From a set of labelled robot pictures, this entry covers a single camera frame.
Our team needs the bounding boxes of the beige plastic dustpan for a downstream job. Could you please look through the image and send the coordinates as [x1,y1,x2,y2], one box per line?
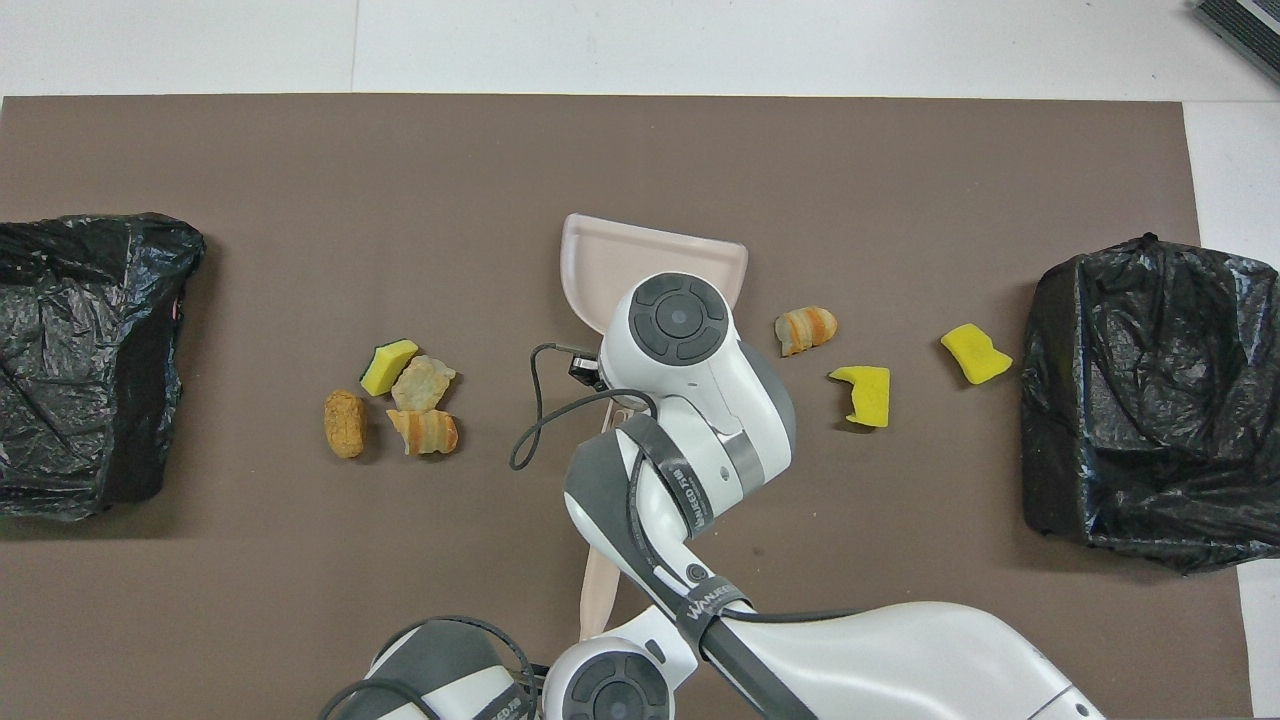
[560,213,749,426]

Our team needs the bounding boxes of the pale toy pastry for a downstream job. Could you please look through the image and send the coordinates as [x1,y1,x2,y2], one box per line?
[391,355,457,413]

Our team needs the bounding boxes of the striped toy croissant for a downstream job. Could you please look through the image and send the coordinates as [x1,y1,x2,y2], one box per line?
[386,408,460,457]
[775,306,839,358]

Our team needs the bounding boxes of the rectangular yellow green sponge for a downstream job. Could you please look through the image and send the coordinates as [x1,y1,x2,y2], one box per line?
[360,339,420,398]

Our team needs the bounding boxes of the beige brush black bristles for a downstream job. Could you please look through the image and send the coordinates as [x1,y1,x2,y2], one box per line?
[578,520,626,643]

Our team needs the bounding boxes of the brown toy bread loaf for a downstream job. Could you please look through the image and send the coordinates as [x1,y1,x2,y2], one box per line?
[323,389,368,460]

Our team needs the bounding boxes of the notched yellow sponge piece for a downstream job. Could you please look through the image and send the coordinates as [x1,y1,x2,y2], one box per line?
[828,365,891,429]

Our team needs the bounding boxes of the wavy yellow sponge piece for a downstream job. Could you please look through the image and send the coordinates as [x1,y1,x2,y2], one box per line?
[940,322,1014,386]

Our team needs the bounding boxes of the black bag lined bin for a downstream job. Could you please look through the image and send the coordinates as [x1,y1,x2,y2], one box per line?
[0,212,207,522]
[1020,233,1280,576]

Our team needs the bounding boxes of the brown table mat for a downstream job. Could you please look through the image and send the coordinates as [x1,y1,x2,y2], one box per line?
[0,95,1251,720]

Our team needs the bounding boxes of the grey ribbed panel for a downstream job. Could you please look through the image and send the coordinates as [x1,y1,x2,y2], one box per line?
[1195,0,1280,86]

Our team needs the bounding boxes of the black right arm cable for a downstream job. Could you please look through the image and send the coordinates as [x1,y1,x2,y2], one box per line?
[509,343,661,471]

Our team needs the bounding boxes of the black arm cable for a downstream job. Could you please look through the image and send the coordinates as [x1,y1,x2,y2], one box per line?
[509,343,661,471]
[320,615,546,720]

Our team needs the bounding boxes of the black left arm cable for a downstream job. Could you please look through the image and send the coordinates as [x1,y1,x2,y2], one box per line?
[320,615,546,720]

